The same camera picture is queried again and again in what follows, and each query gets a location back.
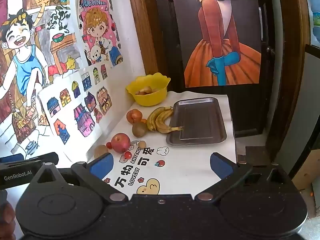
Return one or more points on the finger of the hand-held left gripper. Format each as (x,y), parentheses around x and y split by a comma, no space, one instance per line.
(37,158)
(17,177)

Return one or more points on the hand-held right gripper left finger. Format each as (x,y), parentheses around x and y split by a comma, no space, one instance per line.
(102,166)

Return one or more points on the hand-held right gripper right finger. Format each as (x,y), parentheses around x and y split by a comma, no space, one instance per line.
(220,165)

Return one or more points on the brown kiwi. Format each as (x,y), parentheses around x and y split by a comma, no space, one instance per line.
(100,150)
(138,130)

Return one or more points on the red cherry tomato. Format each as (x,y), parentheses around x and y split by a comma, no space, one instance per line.
(128,155)
(109,145)

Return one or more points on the dark red apple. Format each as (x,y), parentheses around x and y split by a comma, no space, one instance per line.
(120,143)

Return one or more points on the tan longan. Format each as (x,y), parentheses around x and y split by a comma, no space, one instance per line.
(142,144)

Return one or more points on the metal tray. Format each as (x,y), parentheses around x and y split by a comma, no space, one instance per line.
(197,122)

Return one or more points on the yellow-red apple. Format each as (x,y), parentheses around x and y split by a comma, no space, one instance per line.
(134,116)

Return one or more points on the small orange tangerine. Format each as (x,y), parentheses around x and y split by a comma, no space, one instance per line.
(143,121)

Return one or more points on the person's left hand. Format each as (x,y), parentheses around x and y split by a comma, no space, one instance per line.
(6,217)

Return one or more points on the white printed table mat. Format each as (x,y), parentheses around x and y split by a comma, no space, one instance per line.
(190,160)

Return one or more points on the colourful houses drawing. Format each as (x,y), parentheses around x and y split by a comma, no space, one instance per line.
(72,105)

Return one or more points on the yellow plastic bowl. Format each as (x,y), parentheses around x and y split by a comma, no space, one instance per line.
(150,97)

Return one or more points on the yellowish fruit piece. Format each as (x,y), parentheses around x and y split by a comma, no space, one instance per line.
(146,90)

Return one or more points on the cardboard box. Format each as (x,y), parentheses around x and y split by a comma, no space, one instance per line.
(307,172)

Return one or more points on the grey cabinet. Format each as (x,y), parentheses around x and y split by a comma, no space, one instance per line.
(300,105)

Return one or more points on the orange dress woman poster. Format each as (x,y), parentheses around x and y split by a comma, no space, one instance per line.
(217,42)

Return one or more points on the pink girl drawing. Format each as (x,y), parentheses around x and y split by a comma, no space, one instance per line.
(98,30)

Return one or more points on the large water bottle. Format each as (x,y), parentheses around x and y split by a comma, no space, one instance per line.
(315,17)

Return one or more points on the wooden door frame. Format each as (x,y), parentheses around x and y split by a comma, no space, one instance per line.
(145,30)

